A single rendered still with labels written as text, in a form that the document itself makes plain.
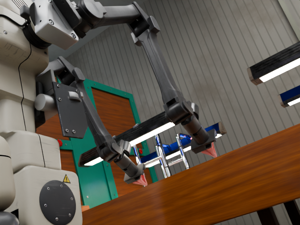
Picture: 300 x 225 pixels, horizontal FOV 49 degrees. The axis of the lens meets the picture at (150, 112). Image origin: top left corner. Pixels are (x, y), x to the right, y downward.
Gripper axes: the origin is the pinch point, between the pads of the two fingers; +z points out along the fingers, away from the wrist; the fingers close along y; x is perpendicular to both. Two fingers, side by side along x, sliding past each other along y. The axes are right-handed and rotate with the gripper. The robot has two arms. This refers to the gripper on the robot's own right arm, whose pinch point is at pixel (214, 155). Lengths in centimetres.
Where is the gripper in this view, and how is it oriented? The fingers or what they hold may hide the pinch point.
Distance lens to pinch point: 129.9
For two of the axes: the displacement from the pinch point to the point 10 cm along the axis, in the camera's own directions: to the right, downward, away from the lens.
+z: 5.9, 7.0, 4.0
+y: -8.0, 4.1, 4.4
